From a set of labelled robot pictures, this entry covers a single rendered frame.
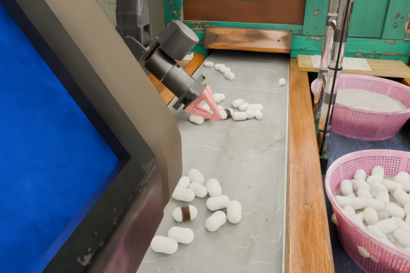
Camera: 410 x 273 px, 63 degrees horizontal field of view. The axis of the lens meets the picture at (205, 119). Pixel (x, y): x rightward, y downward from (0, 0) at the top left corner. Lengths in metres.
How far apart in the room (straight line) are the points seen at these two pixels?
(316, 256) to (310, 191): 0.13
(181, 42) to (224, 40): 0.50
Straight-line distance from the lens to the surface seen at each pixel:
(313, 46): 1.23
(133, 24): 0.73
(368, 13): 1.24
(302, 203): 0.52
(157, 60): 0.73
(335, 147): 0.86
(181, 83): 0.73
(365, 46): 1.25
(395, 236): 0.56
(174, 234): 0.47
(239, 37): 1.18
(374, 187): 0.64
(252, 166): 0.63
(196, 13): 1.26
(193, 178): 0.56
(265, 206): 0.54
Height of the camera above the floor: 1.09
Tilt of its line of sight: 26 degrees down
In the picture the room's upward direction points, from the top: straight up
